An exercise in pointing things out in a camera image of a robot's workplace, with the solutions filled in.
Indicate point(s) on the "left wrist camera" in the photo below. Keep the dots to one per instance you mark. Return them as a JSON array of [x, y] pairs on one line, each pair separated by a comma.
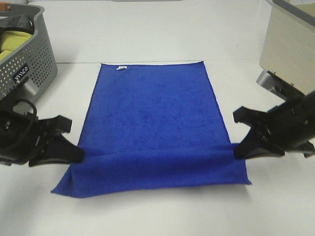
[[28, 89]]

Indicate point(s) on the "grey perforated laundry basket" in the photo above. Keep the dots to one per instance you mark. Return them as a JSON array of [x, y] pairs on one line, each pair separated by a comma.
[[33, 60]]

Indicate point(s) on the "beige bin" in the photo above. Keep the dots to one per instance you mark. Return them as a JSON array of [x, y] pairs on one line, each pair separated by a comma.
[[289, 45]]

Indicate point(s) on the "black item in basket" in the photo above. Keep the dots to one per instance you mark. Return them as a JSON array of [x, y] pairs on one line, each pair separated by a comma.
[[20, 23]]

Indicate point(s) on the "white towel label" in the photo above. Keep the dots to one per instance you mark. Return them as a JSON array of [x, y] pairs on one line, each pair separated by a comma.
[[121, 68]]

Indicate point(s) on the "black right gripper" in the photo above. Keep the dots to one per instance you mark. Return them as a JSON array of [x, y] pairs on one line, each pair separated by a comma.
[[285, 128]]

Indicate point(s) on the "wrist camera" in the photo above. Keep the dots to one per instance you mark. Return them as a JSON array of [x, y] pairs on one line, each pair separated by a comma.
[[28, 89], [274, 84]]

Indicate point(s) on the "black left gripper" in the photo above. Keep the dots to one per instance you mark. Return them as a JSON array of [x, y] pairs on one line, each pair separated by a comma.
[[23, 139]]

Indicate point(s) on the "yellow-green towel in basket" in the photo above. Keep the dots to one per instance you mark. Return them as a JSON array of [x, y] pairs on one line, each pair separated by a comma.
[[11, 40]]

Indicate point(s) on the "blue towel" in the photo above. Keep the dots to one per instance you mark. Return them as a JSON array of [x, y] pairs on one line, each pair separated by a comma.
[[150, 127]]

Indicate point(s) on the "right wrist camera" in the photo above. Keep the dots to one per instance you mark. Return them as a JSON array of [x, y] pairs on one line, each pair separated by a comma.
[[274, 84]]

